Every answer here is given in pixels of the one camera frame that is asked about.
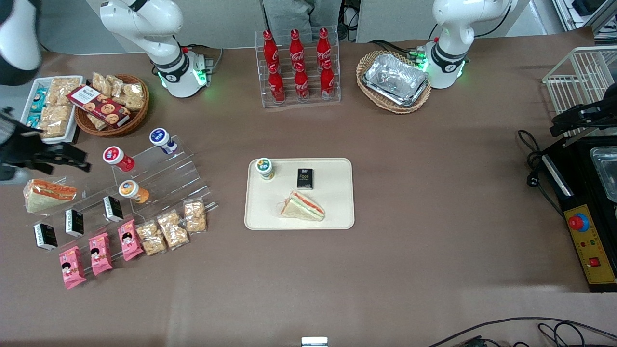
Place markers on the clear bag of crispy snack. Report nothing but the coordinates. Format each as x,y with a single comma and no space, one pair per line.
96,122
101,84
132,96

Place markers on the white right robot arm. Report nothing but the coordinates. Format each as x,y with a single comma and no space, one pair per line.
144,21

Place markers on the person in grey trousers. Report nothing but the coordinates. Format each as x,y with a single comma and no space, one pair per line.
289,14

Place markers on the low clear acrylic display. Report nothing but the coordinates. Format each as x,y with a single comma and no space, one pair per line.
94,212

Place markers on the small crispy snack bag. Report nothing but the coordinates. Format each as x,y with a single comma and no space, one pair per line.
172,230
195,217
151,238

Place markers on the silver foil container stack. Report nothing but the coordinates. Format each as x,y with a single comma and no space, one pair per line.
396,79

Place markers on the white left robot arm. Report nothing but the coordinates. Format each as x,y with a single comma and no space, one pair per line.
455,24

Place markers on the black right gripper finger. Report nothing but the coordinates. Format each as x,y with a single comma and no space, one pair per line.
41,167
70,155

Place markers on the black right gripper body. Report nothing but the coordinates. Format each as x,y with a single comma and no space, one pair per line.
20,147

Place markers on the orange cap gum bottle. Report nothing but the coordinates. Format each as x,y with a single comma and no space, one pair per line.
132,191

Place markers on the pink snack pack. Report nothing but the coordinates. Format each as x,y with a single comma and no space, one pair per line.
72,267
100,254
130,240

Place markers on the red cola bottle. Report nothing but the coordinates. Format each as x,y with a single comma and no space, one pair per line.
270,48
296,46
327,82
324,44
301,84
276,86

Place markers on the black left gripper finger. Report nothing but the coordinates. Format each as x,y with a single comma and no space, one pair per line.
569,124

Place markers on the green cap gum bottle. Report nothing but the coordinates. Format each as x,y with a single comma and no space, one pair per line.
265,168

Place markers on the black box with gold print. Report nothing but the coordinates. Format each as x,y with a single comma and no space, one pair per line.
304,179

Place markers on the wicker basket with foil containers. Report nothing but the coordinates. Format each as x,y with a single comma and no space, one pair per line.
368,94

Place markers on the cream plastic serving tray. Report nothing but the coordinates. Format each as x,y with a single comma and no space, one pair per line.
270,207

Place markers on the large crispy snack bag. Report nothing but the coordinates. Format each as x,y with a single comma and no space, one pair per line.
65,90
55,120

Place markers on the red cap gum bottle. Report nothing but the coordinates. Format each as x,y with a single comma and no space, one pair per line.
118,159

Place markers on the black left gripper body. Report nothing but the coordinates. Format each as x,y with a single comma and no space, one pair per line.
594,114

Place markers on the small white device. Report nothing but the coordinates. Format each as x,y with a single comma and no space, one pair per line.
314,342

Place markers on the brown wicker snack basket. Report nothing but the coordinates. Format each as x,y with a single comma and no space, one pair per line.
137,118

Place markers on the white rectangular snack tray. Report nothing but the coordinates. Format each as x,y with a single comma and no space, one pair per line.
72,130

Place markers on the blue cap gum bottle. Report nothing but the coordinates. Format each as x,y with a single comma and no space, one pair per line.
161,140

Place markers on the red cookie box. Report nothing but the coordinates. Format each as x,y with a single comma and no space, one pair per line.
99,106

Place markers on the wrapped triangle sandwich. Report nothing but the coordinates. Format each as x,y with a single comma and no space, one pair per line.
303,207
48,195

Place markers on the aluminium frame shelf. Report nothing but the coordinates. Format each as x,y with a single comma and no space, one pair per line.
578,14

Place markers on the black and white box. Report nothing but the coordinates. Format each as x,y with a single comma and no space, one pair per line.
74,222
46,236
113,208

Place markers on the blue snack pack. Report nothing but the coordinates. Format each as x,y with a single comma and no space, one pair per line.
33,120
38,100

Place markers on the black sealing machine yellow panel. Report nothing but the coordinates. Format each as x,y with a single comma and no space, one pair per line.
578,193

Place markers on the clear acrylic step stand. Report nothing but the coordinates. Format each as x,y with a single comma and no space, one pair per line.
185,168

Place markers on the red emergency stop button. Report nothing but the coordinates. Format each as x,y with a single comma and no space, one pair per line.
577,222

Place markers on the clear acrylic bottle rack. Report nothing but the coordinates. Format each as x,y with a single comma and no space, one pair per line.
260,96

